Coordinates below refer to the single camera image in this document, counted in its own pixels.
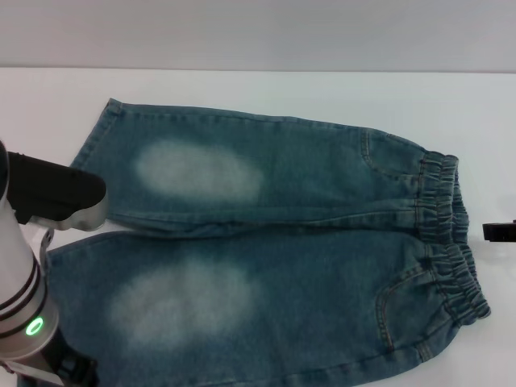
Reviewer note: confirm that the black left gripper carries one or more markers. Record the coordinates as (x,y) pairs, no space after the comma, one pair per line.
(58,359)

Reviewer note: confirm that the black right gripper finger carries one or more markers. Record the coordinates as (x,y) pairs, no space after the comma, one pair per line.
(500,231)

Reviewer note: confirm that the blue denim shorts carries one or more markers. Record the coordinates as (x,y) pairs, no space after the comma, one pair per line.
(282,290)

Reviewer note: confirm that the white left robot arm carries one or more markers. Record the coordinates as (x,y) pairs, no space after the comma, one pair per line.
(18,274)

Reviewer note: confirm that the white camera mounting bracket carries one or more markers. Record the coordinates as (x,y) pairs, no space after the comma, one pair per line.
(47,242)

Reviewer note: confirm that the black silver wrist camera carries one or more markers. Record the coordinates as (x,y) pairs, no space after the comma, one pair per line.
(60,189)

